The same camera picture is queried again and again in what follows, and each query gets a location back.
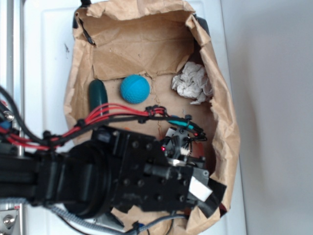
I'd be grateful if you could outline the brown paper bag tray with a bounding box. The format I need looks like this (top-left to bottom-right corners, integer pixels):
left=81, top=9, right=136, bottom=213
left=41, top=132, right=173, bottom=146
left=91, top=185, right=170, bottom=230
left=64, top=0, right=240, bottom=235

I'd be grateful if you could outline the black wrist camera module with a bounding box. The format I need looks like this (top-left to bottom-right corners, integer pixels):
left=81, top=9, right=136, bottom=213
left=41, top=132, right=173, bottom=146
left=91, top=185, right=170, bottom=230
left=161, top=115, right=207, bottom=168

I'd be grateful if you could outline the blue dimpled ball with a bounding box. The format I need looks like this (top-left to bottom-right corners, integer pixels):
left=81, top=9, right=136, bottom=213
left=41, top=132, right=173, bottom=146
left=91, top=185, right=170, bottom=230
left=120, top=74, right=150, bottom=104

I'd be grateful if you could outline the crumpled white paper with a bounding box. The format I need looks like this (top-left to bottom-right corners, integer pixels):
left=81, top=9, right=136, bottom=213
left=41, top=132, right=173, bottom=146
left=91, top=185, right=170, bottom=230
left=171, top=62, right=213, bottom=105

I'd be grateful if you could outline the grey braided cable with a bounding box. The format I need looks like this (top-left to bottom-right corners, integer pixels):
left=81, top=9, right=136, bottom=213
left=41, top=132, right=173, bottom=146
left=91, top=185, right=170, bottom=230
left=48, top=204, right=189, bottom=235

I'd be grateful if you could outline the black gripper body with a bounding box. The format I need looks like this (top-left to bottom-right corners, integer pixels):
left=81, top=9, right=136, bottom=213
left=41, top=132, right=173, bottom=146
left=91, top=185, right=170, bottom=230
left=92, top=127, right=226, bottom=217

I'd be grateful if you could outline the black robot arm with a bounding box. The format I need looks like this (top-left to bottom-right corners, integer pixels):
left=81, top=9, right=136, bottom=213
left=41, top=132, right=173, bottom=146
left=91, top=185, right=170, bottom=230
left=0, top=127, right=226, bottom=218

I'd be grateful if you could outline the red wire bundle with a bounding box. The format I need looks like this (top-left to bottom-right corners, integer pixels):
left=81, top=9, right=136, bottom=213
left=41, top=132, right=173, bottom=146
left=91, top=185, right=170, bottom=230
left=0, top=103, right=167, bottom=151

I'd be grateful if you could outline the aluminium rail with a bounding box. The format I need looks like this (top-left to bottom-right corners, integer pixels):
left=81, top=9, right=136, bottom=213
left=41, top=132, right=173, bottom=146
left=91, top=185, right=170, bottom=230
left=4, top=0, right=25, bottom=235

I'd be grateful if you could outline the dark green toy cucumber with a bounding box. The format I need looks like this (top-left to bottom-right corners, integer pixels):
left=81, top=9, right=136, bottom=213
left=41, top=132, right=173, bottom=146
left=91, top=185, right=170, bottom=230
left=89, top=79, right=108, bottom=112

